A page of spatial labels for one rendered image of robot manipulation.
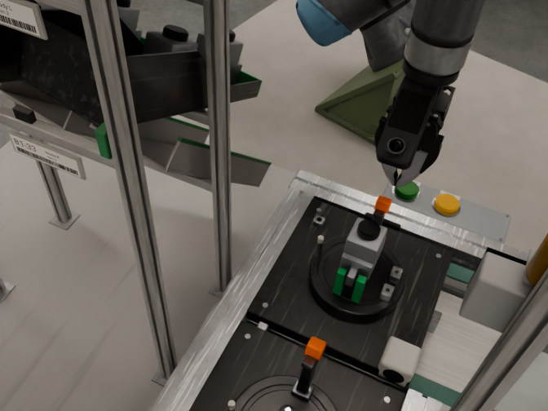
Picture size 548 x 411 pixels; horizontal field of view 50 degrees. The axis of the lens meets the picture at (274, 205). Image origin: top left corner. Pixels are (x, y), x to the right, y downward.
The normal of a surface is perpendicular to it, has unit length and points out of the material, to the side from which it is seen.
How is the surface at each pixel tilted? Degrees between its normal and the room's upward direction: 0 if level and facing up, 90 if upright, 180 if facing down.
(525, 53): 0
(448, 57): 89
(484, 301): 90
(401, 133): 31
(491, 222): 0
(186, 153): 90
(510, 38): 0
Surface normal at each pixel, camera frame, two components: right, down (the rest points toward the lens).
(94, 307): 0.05, -0.65
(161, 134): 0.82, 0.46
